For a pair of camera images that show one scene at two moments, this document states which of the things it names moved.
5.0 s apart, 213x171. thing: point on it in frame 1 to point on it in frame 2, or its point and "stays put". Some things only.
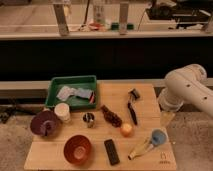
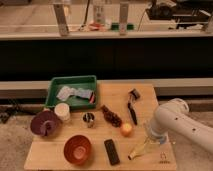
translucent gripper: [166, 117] to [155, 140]
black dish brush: [134, 95] stays put
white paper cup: [62, 110] stays put
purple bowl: [44, 123] stays put
